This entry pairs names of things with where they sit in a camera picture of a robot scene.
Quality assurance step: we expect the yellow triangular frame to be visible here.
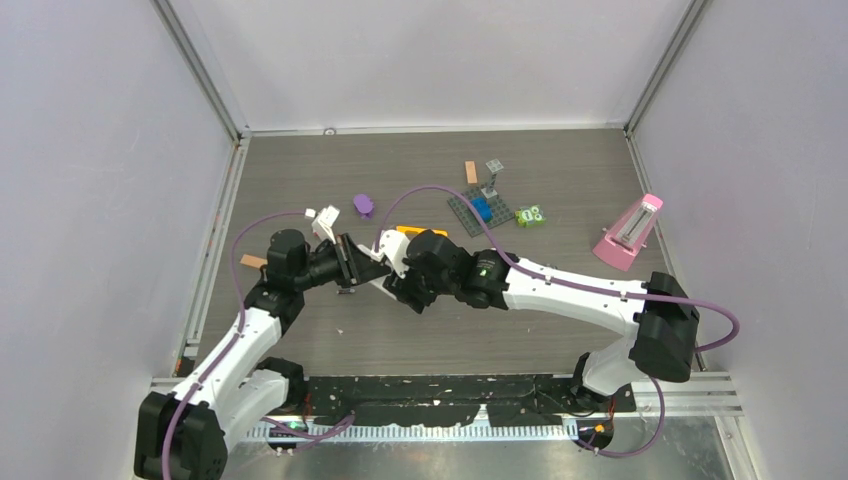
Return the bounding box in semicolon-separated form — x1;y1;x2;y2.
395;225;448;237

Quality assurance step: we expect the purple spool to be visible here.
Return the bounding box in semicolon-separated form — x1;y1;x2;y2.
353;193;375;219

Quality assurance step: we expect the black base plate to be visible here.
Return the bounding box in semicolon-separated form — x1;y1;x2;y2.
308;374;635;427

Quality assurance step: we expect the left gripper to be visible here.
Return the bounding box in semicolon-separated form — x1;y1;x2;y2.
294;233;390;291

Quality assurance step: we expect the small wooden block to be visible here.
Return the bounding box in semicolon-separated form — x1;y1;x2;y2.
464;161;478;185

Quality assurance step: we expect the grey lego post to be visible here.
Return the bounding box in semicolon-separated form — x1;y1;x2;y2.
481;159;504;199

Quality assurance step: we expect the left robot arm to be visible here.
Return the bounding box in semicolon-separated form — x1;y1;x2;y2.
133;229;391;479

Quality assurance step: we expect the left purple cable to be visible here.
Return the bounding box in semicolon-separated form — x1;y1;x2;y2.
160;209;316;480

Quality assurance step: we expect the grey lego baseplate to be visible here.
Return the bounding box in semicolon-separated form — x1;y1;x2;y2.
447;186;515;237

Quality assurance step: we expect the purple cable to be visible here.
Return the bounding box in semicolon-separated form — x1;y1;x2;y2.
160;209;316;480
372;185;741;460

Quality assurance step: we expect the blue lego brick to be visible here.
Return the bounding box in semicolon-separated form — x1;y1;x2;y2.
471;197;493;224

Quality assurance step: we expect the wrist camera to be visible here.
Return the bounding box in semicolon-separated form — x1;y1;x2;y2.
311;205;340;244
373;229;410;278

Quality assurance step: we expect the green monster toy cube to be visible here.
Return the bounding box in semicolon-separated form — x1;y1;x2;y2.
515;204;546;228

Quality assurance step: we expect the long wooden block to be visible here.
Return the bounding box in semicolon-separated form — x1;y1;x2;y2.
240;254;267;269

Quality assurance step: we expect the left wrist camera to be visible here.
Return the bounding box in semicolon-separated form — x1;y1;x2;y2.
311;205;340;244

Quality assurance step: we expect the white remote control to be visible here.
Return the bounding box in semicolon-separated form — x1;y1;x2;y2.
370;273;399;298

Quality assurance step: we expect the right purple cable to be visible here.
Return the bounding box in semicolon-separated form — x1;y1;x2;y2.
372;185;741;460

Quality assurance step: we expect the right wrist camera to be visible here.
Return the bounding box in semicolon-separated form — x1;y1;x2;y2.
373;229;410;278

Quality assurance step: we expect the pink metronome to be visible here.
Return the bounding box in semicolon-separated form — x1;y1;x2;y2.
592;194;664;271

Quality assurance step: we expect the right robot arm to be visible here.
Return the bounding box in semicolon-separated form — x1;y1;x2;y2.
377;230;700;411

